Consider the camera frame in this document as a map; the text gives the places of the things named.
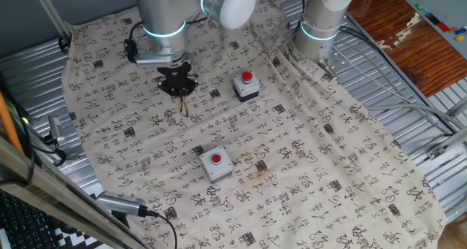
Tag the yellow block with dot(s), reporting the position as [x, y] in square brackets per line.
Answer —
[459, 38]

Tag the blue block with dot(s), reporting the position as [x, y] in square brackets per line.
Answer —
[460, 30]

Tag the beige calligraphy print cloth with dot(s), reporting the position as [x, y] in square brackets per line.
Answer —
[292, 114]

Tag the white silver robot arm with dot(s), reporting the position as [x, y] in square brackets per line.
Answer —
[164, 11]

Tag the thin metal pole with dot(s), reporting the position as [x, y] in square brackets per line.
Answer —
[51, 13]

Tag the aluminium profile bar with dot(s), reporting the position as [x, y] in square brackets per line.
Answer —
[448, 143]

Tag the silver base connector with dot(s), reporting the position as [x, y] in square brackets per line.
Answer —
[327, 69]

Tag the black block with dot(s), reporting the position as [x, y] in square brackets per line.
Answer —
[432, 18]

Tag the red-framed glasses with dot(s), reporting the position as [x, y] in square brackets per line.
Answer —
[183, 108]

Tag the red block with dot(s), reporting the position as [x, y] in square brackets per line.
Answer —
[443, 26]

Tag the orange rod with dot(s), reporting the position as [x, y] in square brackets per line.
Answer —
[7, 125]

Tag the grey box domed red button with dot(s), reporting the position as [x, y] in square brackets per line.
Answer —
[246, 89]

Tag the black white marker sheet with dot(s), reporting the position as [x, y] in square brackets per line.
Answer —
[73, 240]

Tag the grey box flat red button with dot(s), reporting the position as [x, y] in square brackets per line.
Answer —
[219, 170]

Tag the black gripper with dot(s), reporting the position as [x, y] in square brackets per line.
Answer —
[175, 75]

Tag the grey board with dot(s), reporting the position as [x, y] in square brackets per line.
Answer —
[448, 4]

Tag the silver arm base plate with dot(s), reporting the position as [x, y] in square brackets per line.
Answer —
[341, 61]

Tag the black pole clamp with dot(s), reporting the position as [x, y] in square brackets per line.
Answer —
[64, 45]

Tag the brown wooden table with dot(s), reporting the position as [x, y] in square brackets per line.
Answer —
[401, 52]

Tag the aluminium frame beam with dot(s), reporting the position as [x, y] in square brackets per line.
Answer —
[54, 194]

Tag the black computer mouse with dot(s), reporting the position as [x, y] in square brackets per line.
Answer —
[66, 228]

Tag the black keyboard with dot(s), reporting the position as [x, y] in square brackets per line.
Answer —
[25, 227]

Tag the green block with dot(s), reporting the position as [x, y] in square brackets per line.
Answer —
[420, 6]

